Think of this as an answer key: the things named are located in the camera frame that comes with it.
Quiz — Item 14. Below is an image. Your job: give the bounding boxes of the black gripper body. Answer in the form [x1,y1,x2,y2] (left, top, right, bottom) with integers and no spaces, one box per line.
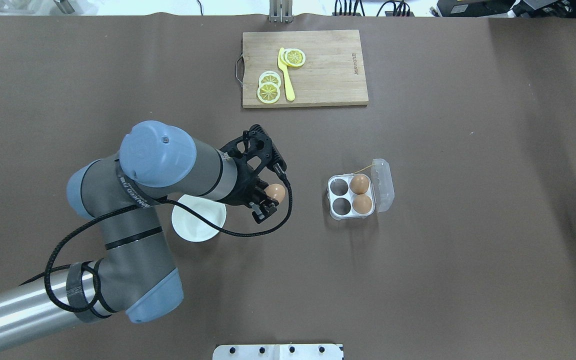
[218,124,287,208]

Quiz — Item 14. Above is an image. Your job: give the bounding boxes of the brown egg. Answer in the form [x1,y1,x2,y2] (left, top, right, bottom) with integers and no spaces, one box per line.
[352,194,373,215]
[349,173,371,195]
[264,183,287,203]

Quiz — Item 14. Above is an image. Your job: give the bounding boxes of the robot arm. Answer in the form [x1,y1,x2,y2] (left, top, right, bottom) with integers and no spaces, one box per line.
[0,120,291,351]

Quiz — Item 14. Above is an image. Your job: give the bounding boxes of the clear plastic egg box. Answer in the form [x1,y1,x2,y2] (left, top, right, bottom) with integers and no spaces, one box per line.
[326,158,395,221]

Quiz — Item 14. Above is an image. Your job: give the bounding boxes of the brown egg in box front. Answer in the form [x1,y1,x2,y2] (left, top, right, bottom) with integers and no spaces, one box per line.
[352,194,373,215]

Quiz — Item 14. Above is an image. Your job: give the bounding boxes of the lemon slice lower pair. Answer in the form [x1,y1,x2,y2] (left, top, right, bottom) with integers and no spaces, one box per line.
[256,82,281,104]

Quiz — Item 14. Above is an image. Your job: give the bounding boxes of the lemon slice pair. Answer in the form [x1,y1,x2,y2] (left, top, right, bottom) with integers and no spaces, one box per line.
[256,82,281,104]
[258,70,282,87]

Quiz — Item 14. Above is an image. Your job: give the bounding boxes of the white bowl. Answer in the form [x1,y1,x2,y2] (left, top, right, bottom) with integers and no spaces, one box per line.
[171,194,227,243]

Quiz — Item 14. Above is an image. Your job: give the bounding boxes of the lemon slice upper pair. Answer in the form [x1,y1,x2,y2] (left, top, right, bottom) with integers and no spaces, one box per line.
[258,70,282,87]

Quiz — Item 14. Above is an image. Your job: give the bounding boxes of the yellow plastic knife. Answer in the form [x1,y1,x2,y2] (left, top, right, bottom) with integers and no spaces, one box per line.
[277,47,296,102]

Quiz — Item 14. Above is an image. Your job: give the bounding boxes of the lemon slice near knife tip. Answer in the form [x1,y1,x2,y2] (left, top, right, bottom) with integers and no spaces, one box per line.
[280,48,306,68]

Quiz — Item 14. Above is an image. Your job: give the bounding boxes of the wooden cutting board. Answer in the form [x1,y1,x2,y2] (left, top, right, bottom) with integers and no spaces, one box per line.
[242,29,370,109]

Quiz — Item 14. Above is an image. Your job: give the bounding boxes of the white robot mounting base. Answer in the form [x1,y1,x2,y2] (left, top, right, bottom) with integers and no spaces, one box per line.
[212,343,345,360]

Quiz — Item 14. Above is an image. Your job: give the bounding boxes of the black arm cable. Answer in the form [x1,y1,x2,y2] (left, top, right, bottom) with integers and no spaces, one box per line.
[18,165,294,314]

